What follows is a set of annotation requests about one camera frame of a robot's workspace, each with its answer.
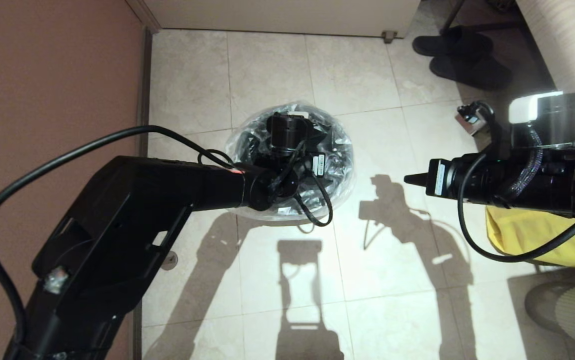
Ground clear plastic trash bag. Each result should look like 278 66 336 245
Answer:
225 101 357 222

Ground grey round trash bin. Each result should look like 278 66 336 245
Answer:
227 102 356 221

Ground yellow cloth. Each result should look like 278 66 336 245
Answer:
485 205 575 271

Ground black slipper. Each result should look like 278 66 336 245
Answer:
428 54 513 92
412 26 493 58

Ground white door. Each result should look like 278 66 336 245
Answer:
142 0 422 40

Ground thin dark metal leg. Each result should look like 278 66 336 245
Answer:
438 0 468 33

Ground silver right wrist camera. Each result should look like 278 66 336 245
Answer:
455 102 491 137

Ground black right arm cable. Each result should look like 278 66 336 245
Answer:
457 100 575 263

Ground white door frame trim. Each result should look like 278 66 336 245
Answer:
126 0 163 35

